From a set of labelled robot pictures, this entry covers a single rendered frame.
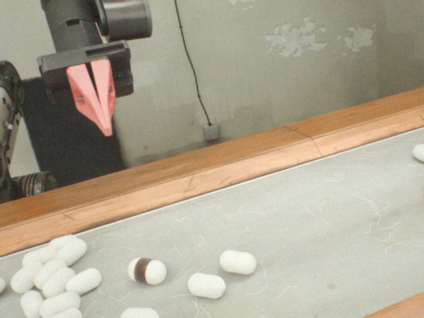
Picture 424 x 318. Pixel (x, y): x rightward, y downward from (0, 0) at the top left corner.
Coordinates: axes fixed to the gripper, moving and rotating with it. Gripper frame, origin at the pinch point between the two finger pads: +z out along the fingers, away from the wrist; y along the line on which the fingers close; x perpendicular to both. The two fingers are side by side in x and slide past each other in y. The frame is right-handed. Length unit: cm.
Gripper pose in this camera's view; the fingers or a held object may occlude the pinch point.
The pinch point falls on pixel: (106, 126)
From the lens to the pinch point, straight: 48.9
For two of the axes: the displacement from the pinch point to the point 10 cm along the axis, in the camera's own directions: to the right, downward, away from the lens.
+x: -0.8, 5.5, 8.3
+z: 3.7, 7.9, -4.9
